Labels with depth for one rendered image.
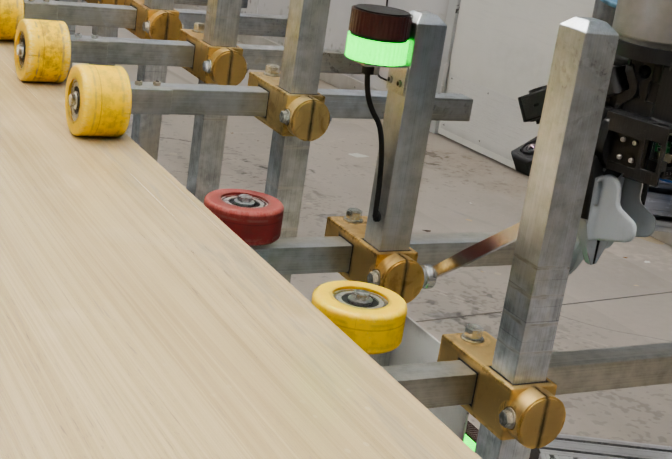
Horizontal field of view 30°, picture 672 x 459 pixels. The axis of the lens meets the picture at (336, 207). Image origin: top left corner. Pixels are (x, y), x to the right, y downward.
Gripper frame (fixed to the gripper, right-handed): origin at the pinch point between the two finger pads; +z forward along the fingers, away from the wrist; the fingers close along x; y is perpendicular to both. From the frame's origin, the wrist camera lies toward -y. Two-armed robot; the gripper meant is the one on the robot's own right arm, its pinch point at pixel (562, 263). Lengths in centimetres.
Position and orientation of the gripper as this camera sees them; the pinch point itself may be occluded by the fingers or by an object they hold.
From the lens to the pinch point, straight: 149.6
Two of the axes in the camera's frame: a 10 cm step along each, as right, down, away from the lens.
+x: -4.5, -3.3, 8.3
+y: 8.8, -0.3, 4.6
